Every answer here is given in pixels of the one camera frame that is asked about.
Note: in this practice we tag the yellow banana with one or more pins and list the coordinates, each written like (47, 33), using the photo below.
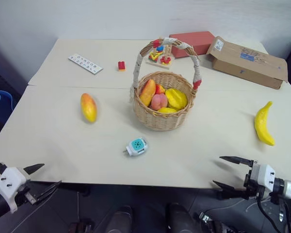
(262, 123)

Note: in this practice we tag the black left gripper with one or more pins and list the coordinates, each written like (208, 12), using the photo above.
(24, 194)

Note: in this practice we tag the pink peach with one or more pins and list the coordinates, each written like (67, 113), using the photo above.
(158, 102)

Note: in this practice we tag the small red yellow apple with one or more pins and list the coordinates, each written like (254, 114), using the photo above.
(160, 89)

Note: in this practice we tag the red flat box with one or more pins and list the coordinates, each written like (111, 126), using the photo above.
(196, 41)

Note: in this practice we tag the yellow starfruit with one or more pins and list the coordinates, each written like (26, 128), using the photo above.
(176, 98)

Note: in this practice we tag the red yellow mango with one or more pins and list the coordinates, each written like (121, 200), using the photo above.
(88, 108)
(148, 92)

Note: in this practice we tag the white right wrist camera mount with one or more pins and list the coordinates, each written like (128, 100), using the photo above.
(264, 176)

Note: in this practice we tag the wooden shape stacking toy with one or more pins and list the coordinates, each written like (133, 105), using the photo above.
(160, 58)

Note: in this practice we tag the white printed card strip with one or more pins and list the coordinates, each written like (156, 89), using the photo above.
(85, 63)

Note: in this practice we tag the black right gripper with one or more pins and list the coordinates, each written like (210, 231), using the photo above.
(252, 187)

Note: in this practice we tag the white teal plug-in device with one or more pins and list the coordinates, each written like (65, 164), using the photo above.
(137, 145)

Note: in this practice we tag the red yellow toy block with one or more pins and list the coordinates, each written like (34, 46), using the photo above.
(121, 66)

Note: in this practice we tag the brown cardboard box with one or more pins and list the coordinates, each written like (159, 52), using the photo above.
(252, 63)

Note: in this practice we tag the blue round bucket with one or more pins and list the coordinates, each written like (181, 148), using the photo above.
(0, 104)

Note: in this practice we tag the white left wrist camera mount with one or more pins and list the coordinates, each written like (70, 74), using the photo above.
(11, 180)

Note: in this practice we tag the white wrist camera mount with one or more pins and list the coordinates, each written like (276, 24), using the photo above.
(264, 176)
(11, 180)

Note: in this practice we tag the dark rounded shape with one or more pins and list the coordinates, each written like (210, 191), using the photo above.
(120, 219)

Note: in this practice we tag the yellow lemon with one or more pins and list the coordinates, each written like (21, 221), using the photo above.
(166, 110)

